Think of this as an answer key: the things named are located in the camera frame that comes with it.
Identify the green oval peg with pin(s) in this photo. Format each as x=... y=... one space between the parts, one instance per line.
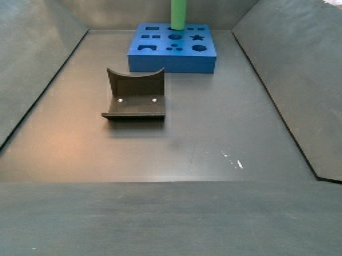
x=178 y=14

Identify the blue shape sorter block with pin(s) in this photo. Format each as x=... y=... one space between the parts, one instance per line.
x=179 y=51

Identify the black curved holder bracket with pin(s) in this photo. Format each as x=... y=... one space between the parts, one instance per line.
x=137 y=96

